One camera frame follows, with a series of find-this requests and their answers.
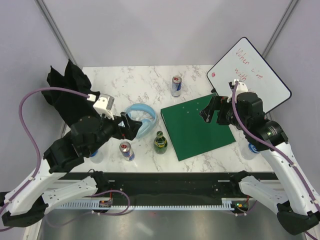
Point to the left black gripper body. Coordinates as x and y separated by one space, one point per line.
110 129

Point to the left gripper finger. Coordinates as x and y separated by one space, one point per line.
125 129
135 126

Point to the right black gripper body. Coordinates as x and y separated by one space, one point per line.
227 106

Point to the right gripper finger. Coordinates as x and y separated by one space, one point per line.
220 118
208 112

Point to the energy drink can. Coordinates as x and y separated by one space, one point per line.
176 86
127 151

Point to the black canvas bag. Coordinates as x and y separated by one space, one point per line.
71 107

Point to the green glass bottle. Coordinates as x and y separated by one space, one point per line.
160 143

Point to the plastic water bottle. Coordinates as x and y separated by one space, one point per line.
97 157
248 151

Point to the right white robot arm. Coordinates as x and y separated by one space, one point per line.
297 208

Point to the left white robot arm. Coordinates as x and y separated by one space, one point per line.
32 199

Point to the light blue headphones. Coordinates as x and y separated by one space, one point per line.
147 124

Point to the green binder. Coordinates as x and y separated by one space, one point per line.
190 135

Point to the white whiteboard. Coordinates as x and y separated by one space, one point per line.
243 62

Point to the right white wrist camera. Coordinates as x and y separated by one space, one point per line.
238 86

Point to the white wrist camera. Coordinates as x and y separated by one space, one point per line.
238 86
103 105

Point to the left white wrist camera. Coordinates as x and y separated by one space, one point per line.
103 105

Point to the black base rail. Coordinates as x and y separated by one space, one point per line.
175 188

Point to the white cable duct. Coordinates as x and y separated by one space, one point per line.
115 204

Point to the right aluminium corner post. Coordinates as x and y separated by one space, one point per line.
280 26

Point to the aluminium corner post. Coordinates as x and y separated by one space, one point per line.
280 26
55 29

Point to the left aluminium corner post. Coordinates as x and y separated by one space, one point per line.
55 29

